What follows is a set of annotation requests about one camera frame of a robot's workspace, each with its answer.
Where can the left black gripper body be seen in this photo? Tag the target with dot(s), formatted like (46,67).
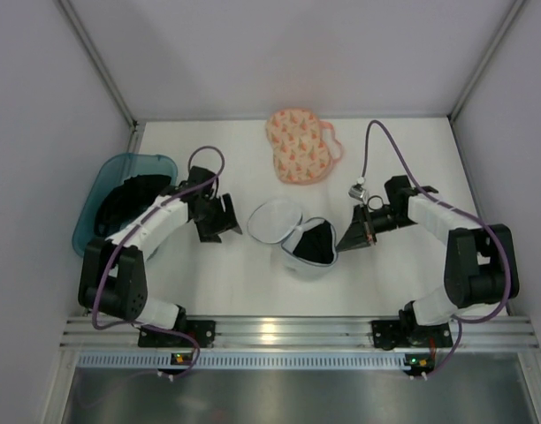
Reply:
(215,216)

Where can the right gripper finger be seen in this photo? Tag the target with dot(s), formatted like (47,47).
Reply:
(354,238)
(356,225)

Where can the aluminium mounting rail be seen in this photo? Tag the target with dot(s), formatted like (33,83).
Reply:
(303,334)

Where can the teal plastic bin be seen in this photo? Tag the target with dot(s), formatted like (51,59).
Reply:
(112,174)

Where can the black bra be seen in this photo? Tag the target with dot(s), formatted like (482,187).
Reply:
(127,201)

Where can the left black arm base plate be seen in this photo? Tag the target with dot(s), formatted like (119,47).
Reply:
(201,331)

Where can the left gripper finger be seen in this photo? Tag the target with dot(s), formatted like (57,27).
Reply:
(208,235)
(231,221)

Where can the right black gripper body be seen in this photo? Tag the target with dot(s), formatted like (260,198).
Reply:
(367,226)

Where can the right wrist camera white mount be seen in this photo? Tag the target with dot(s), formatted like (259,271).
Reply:
(359,191)

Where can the white slotted cable duct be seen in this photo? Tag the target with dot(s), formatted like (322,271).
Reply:
(255,360)

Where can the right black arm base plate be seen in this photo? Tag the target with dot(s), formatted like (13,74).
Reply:
(391,334)

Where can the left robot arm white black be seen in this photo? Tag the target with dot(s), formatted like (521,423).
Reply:
(113,278)

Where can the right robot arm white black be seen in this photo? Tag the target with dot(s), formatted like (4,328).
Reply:
(480,266)

